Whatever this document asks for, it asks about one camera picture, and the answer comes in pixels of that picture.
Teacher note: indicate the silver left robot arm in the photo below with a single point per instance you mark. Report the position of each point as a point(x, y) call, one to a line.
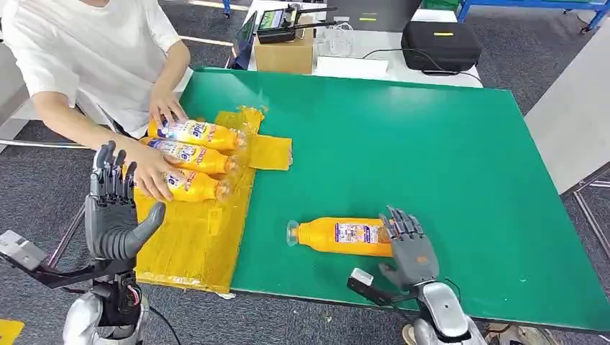
point(83, 314)

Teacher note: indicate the orange drink bottle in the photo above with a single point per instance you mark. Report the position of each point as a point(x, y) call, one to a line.
point(319, 235)
point(205, 159)
point(200, 186)
point(214, 135)

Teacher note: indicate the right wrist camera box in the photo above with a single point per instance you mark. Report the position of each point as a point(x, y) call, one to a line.
point(362, 281)

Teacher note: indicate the blue metal frame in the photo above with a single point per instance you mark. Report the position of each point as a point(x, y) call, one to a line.
point(524, 5)

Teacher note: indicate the brown cardboard box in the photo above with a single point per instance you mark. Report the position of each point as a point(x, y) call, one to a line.
point(283, 58)

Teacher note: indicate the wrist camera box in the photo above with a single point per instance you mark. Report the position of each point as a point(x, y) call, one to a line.
point(362, 281)
point(21, 250)

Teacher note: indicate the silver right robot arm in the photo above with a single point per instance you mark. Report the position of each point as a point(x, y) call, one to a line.
point(443, 304)

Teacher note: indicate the dark laptop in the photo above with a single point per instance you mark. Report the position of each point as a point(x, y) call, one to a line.
point(244, 45)

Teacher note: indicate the dark grey case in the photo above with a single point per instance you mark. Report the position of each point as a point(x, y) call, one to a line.
point(381, 10)

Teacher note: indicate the white flat box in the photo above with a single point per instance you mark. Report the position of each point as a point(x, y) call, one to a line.
point(351, 67)

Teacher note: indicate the person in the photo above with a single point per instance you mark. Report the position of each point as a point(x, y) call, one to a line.
point(86, 47)

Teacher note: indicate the green table mat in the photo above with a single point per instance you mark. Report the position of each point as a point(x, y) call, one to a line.
point(429, 166)

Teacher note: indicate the black case with yellow label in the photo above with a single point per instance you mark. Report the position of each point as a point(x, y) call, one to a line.
point(441, 47)

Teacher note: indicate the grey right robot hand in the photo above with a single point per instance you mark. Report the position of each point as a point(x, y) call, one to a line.
point(414, 262)

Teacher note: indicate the grey table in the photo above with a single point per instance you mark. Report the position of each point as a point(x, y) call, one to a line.
point(572, 119)

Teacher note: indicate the black remote controller with screen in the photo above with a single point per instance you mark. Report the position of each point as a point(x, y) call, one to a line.
point(276, 27)

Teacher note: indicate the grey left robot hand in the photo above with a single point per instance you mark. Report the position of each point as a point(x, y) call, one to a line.
point(109, 224)

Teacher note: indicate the person's right hand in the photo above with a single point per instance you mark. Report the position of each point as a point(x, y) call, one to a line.
point(147, 169)

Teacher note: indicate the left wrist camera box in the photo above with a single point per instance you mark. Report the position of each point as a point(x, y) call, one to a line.
point(21, 250)

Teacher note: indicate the person's left hand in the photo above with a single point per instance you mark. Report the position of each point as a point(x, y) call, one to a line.
point(164, 107)

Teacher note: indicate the green crate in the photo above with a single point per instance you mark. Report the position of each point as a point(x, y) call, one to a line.
point(439, 4)

